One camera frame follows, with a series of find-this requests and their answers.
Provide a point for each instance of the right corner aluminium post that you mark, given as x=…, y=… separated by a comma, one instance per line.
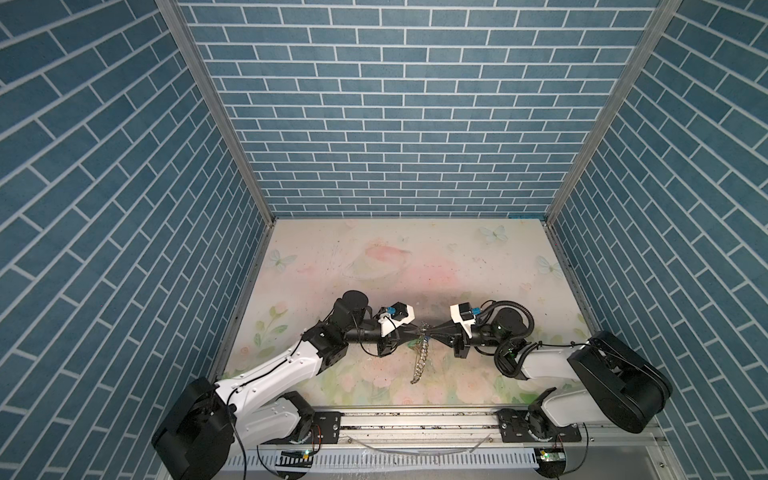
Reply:
x=657, y=24

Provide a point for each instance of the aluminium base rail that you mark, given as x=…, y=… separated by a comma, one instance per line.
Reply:
x=428, y=427

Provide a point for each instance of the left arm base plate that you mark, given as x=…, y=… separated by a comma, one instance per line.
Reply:
x=324, y=427

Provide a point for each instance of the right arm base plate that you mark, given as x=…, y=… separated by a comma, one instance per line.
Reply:
x=521, y=426

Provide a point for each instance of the white cable duct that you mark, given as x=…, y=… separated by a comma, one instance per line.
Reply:
x=365, y=460

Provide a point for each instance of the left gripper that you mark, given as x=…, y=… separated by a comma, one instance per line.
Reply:
x=389, y=343

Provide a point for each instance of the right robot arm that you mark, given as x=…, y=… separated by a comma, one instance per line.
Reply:
x=614, y=383

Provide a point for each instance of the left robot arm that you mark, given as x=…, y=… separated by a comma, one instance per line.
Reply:
x=195, y=438

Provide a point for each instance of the large keyring with chain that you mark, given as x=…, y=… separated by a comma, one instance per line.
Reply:
x=420, y=346

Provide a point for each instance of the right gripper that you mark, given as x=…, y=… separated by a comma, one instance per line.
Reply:
x=459, y=340

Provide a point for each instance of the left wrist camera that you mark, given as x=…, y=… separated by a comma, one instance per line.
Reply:
x=392, y=318

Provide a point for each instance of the corner aluminium post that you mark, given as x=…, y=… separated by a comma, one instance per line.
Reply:
x=172, y=14
x=657, y=24

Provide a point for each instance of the left corner aluminium post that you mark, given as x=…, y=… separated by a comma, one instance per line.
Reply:
x=172, y=14

